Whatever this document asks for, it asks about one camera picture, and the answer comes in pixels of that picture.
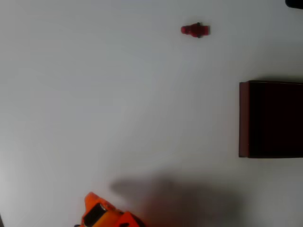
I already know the small red toy figure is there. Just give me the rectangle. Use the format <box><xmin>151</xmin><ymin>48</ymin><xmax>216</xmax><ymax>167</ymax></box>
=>
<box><xmin>180</xmin><ymin>22</ymin><xmax>211</xmax><ymax>39</ymax></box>

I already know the dark brown box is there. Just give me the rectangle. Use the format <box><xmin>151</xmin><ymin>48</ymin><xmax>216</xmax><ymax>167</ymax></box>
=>
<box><xmin>238</xmin><ymin>80</ymin><xmax>303</xmax><ymax>159</ymax></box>

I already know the black corner object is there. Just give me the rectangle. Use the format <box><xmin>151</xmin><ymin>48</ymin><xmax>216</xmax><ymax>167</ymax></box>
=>
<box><xmin>285</xmin><ymin>0</ymin><xmax>303</xmax><ymax>10</ymax></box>

